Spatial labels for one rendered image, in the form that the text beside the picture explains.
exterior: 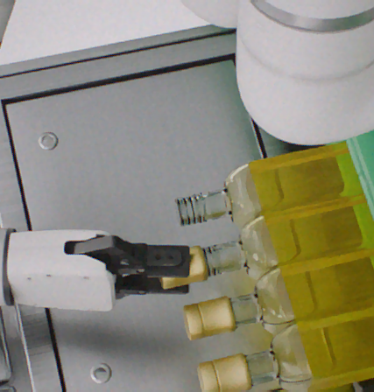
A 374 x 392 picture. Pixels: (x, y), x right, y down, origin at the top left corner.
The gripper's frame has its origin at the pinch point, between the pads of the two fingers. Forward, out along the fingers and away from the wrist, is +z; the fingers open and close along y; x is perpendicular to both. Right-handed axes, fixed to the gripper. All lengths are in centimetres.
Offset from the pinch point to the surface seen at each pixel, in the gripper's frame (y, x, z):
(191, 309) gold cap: 1.5, -4.6, 2.2
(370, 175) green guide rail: 6.2, 7.5, 18.9
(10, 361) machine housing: -13.4, -5.2, -16.4
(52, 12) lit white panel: -12.0, 38.1, -14.5
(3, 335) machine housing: -13.1, -2.4, -17.3
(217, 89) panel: -12.5, 28.1, 5.4
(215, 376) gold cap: 1.3, -11.1, 4.5
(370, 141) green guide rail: 6.2, 11.2, 19.2
